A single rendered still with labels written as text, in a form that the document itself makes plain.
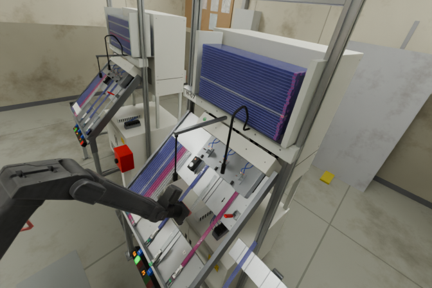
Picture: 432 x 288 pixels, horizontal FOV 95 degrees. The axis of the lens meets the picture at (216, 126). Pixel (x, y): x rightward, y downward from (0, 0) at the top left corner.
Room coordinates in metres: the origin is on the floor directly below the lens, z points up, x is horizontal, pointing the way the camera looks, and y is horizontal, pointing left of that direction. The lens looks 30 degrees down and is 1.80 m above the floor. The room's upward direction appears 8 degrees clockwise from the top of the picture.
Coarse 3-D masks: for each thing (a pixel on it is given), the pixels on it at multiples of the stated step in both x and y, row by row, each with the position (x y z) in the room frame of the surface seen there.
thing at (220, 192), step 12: (192, 120) 1.09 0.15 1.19; (192, 132) 1.02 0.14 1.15; (204, 132) 0.99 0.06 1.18; (192, 144) 0.95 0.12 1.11; (192, 156) 0.88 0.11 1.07; (180, 168) 0.85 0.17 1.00; (192, 180) 0.77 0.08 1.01; (204, 180) 0.75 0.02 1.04; (216, 180) 0.73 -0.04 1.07; (264, 180) 0.67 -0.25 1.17; (216, 192) 0.68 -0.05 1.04; (228, 192) 0.67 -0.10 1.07; (216, 204) 0.63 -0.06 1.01; (240, 204) 0.61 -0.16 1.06; (216, 216) 0.59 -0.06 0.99; (228, 228) 0.54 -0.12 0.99
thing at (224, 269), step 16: (192, 192) 1.02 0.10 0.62; (288, 208) 1.00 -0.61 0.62; (176, 224) 0.89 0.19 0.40; (192, 224) 0.77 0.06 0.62; (208, 224) 0.79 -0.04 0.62; (256, 224) 0.83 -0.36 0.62; (272, 224) 0.85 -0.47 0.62; (192, 240) 0.75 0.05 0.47; (208, 240) 0.68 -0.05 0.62; (272, 240) 0.95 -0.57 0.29; (208, 256) 0.64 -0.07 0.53; (224, 256) 0.61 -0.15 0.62; (224, 272) 0.55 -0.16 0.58; (240, 272) 0.67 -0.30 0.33
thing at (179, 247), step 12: (144, 228) 0.63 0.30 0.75; (168, 228) 0.60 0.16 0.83; (144, 240) 0.57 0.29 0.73; (156, 240) 0.56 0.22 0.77; (180, 240) 0.54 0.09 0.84; (156, 252) 0.52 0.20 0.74; (168, 252) 0.51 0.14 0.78; (180, 252) 0.50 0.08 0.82; (156, 264) 0.48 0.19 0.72; (168, 264) 0.47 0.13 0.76; (180, 264) 0.46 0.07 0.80; (192, 264) 0.45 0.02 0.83; (168, 276) 0.43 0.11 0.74; (180, 276) 0.42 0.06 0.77; (192, 276) 0.41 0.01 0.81
